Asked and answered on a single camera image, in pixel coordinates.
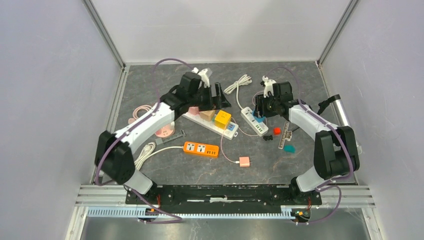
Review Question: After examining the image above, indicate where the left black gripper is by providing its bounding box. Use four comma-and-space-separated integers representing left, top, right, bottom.
188, 82, 231, 112

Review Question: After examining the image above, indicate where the yellow cube socket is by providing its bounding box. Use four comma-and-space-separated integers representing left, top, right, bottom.
213, 110, 232, 130

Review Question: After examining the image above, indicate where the tan wooden cube socket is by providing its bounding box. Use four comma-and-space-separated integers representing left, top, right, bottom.
199, 110, 216, 122

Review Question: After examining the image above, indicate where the small white power strip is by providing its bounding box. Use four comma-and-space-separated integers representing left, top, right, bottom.
240, 107, 269, 137

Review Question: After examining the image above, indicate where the light blue plug adapter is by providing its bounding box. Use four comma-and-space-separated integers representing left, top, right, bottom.
252, 111, 266, 122

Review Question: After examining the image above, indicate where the pink cube socket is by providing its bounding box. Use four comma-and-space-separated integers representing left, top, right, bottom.
187, 106, 200, 116

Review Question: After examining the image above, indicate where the long white power strip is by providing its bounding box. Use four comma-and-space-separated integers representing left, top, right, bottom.
182, 113, 239, 140

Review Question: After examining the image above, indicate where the orange power strip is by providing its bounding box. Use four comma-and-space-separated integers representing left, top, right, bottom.
182, 141, 220, 158

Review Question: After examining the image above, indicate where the pink charger plug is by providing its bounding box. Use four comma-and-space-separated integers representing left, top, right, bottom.
238, 156, 251, 168

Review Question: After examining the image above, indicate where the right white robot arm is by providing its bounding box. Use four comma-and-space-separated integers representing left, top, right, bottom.
253, 79, 360, 204

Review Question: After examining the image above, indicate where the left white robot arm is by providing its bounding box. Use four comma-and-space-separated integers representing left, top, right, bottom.
94, 68, 231, 204

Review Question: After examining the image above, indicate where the pink round socket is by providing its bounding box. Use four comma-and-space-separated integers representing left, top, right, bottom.
154, 121, 175, 138

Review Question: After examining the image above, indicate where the small red cube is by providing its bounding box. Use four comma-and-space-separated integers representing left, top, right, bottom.
273, 127, 282, 135

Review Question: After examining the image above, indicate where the small black clip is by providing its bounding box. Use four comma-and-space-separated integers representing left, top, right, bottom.
262, 135, 274, 141

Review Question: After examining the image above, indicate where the grey ruler strip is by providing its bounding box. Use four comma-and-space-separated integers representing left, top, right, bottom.
278, 121, 293, 150

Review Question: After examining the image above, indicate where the teal small block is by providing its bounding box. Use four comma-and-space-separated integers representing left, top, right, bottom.
283, 145, 296, 154

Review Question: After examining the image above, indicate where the black mini tripod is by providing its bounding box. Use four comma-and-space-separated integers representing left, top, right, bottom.
317, 94, 341, 115

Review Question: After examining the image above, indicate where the silver microphone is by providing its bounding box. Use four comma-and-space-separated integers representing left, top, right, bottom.
332, 96, 363, 156

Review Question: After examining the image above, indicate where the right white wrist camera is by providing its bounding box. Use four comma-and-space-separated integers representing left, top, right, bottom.
260, 76, 277, 98

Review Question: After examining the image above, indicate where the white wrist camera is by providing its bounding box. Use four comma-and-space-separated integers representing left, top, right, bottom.
260, 76, 277, 98
191, 67, 213, 88

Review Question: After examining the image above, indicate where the pink thin charging cable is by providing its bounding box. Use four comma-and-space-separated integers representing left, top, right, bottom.
219, 117, 269, 165

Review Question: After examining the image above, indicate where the white bundled cord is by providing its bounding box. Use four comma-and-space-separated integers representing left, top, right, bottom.
223, 74, 253, 110

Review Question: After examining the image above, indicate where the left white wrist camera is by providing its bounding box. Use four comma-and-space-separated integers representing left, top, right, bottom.
191, 67, 213, 88

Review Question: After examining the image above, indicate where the grey flat bracket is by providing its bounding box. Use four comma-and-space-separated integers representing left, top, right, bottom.
154, 130, 186, 145

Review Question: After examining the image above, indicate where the white orange-strip cord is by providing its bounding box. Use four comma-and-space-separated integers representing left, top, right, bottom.
133, 141, 184, 171

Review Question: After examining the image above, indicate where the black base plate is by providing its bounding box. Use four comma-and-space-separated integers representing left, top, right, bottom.
143, 184, 322, 214

